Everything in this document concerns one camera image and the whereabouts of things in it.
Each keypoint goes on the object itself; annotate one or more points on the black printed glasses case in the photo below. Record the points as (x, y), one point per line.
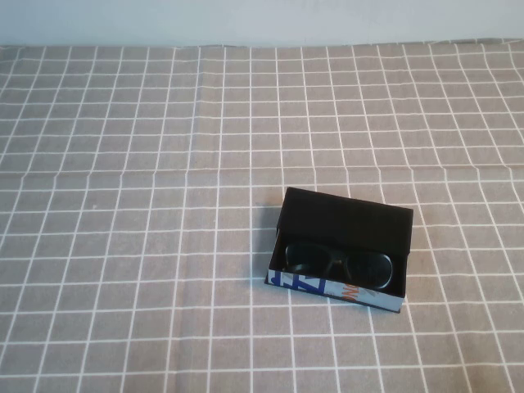
(348, 221)

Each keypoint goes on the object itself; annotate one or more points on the black frame glasses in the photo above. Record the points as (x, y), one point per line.
(370, 271)

